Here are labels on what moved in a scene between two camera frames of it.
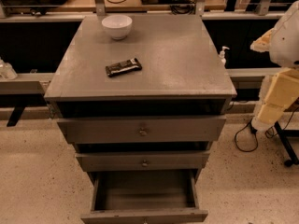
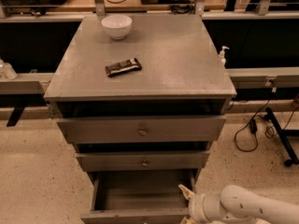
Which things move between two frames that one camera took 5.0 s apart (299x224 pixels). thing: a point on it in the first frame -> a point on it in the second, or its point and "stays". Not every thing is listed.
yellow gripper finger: x=263 y=44 -> x=188 y=194
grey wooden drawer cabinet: x=156 y=125 stays
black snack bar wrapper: x=122 y=67 stays
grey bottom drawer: x=145 y=197 stays
